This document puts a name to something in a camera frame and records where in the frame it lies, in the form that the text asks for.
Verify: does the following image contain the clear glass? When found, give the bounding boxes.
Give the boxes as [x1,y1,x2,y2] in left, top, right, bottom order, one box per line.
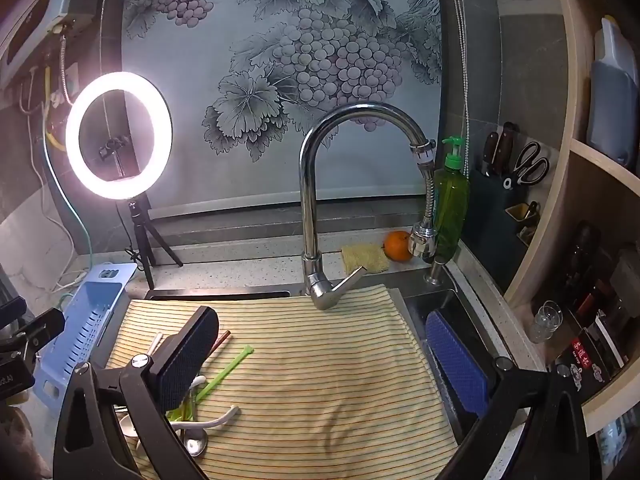
[529,301,563,343]

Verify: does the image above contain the wooden shelf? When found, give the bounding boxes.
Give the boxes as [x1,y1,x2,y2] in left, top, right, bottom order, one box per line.
[502,0,640,436]

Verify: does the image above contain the yellow sponge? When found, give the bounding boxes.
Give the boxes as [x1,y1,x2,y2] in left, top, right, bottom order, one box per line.
[341,244,391,275]

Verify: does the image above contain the white printed ceramic spoon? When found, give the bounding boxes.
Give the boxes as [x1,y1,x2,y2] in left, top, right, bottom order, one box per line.
[170,404,240,433]

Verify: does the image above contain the white cable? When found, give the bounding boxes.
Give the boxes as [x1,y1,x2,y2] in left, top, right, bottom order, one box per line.
[20,105,88,293]

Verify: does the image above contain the plain white ceramic spoon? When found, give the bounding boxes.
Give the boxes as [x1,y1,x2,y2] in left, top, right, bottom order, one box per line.
[117,374,207,453]

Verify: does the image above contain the blue plastic basket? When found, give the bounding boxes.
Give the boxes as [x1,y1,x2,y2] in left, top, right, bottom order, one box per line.
[30,262,138,401]

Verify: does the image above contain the metal spoon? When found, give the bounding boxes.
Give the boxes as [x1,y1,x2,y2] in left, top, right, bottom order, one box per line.
[181,427,209,457]

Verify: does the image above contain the teal cable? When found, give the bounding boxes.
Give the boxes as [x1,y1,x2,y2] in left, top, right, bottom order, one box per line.
[42,125,96,266]

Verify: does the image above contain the black handled scissors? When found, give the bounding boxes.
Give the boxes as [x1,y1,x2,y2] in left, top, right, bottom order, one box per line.
[502,141,550,190]

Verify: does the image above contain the large plastic jug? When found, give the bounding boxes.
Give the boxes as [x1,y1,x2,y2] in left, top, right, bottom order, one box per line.
[586,15,640,168]

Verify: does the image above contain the green plastic utensil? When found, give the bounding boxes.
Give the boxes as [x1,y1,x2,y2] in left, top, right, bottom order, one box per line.
[165,344,255,423]

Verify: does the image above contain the orange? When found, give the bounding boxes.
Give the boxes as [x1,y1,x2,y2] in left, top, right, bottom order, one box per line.
[383,230,415,262]

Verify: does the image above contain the black tripod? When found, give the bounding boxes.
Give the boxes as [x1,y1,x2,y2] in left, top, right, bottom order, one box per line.
[122,195,185,291]

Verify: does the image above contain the green dish soap bottle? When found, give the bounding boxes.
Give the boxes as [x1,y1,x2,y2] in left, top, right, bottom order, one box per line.
[432,135,471,261]

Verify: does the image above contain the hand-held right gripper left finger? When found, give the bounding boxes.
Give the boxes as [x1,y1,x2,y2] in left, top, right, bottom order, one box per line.
[52,305,221,480]

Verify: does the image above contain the water heater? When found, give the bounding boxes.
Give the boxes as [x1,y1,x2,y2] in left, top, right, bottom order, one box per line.
[0,0,108,91]

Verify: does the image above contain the bead chain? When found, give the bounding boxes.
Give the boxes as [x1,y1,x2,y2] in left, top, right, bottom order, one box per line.
[447,0,473,171]

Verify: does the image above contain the grape print window blind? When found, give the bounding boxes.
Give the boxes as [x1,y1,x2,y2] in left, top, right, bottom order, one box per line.
[122,0,443,211]

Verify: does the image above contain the yellow striped cloth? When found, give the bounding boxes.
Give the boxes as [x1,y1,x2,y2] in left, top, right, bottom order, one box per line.
[105,284,460,480]

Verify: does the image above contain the dark bottle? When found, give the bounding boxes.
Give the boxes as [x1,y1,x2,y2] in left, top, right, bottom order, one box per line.
[565,220,601,306]

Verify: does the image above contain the chrome faucet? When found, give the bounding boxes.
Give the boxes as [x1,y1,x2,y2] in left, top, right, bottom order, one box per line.
[299,102,441,312]

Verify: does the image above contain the dark handled knife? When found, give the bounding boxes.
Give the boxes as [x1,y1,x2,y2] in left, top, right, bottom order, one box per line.
[482,131,501,177]
[495,122,517,178]

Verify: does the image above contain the black box with red label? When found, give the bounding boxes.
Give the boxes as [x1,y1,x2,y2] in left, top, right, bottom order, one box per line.
[555,310,626,391]

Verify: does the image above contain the round ring light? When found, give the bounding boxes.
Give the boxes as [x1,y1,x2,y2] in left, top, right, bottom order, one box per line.
[65,71,173,204]

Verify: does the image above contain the dark knife block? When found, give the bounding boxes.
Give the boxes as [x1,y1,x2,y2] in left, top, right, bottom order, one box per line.
[467,167,546,281]

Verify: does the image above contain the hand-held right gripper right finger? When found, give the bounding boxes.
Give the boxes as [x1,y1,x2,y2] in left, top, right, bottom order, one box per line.
[425,309,589,480]

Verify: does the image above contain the yellow hose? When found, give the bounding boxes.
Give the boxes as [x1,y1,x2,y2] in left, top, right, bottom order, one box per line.
[42,65,68,153]

